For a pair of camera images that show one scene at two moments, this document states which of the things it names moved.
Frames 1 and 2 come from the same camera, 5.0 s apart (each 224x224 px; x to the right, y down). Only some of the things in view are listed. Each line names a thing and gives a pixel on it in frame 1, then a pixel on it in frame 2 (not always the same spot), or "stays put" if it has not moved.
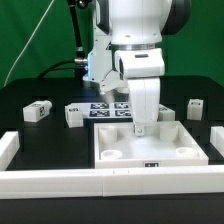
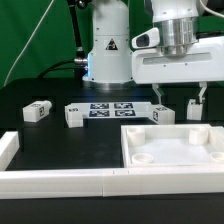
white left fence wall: (9, 145) stays put
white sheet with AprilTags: (106, 110) stays put
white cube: (195, 109) stays put
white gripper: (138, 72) → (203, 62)
